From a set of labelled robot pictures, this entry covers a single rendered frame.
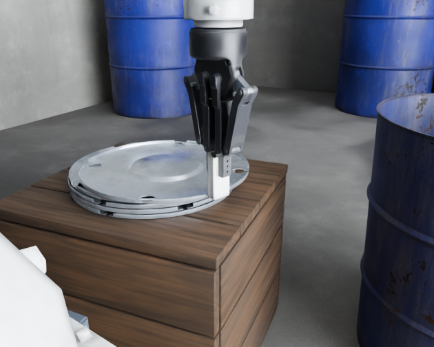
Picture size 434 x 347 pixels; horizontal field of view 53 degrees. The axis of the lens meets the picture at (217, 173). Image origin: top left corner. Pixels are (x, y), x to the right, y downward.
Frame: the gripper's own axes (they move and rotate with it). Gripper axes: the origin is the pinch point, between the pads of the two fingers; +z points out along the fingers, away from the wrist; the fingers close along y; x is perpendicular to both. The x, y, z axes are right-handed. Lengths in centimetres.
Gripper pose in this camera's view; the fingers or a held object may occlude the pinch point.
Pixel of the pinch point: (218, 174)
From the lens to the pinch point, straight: 62.5
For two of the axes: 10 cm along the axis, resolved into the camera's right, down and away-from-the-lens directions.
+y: 6.3, 2.8, -7.2
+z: 0.0, 9.3, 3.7
